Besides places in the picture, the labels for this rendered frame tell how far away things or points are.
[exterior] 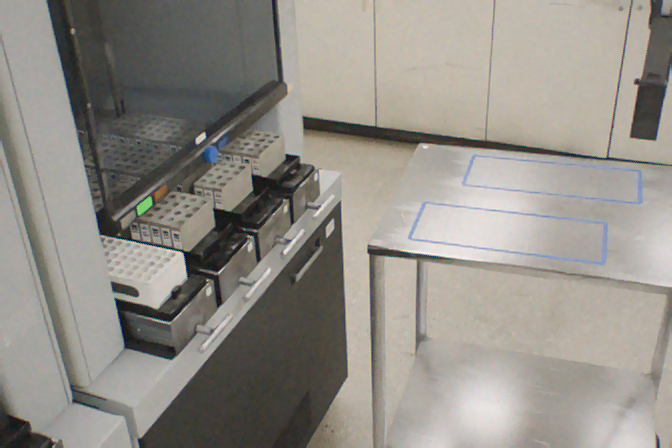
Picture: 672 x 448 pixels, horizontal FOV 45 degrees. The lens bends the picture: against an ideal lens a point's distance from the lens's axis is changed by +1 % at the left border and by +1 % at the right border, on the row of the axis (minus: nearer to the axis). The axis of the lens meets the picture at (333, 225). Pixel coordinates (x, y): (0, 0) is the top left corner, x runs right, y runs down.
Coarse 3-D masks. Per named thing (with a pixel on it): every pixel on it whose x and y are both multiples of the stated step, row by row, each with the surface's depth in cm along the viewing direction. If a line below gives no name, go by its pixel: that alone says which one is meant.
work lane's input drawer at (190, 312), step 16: (176, 288) 136; (192, 288) 137; (208, 288) 140; (128, 304) 134; (176, 304) 133; (192, 304) 136; (208, 304) 141; (128, 320) 134; (144, 320) 133; (160, 320) 132; (176, 320) 132; (192, 320) 137; (208, 320) 142; (224, 320) 139; (144, 336) 135; (160, 336) 133; (176, 336) 133; (192, 336) 138; (208, 336) 136; (176, 352) 134
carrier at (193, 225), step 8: (200, 200) 150; (208, 200) 150; (192, 208) 148; (200, 208) 148; (208, 208) 150; (184, 216) 146; (192, 216) 146; (200, 216) 148; (208, 216) 151; (176, 224) 143; (184, 224) 143; (192, 224) 146; (200, 224) 148; (208, 224) 151; (176, 232) 143; (184, 232) 144; (192, 232) 146; (200, 232) 149; (176, 240) 144; (184, 240) 144; (192, 240) 147; (200, 240) 149; (176, 248) 145; (184, 248) 145
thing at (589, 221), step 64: (448, 192) 162; (512, 192) 161; (576, 192) 160; (640, 192) 158; (384, 256) 146; (448, 256) 142; (512, 256) 141; (576, 256) 140; (640, 256) 139; (384, 320) 156; (384, 384) 164; (448, 384) 192; (512, 384) 191; (576, 384) 190; (640, 384) 189
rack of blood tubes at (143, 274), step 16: (112, 240) 143; (112, 256) 139; (128, 256) 138; (144, 256) 138; (160, 256) 137; (176, 256) 137; (112, 272) 134; (128, 272) 134; (144, 272) 134; (160, 272) 133; (176, 272) 136; (112, 288) 140; (128, 288) 139; (144, 288) 131; (160, 288) 133; (144, 304) 133
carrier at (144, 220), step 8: (176, 192) 154; (168, 200) 151; (152, 208) 149; (160, 208) 149; (144, 216) 146; (152, 216) 146; (144, 224) 145; (144, 232) 146; (144, 240) 147; (152, 240) 147
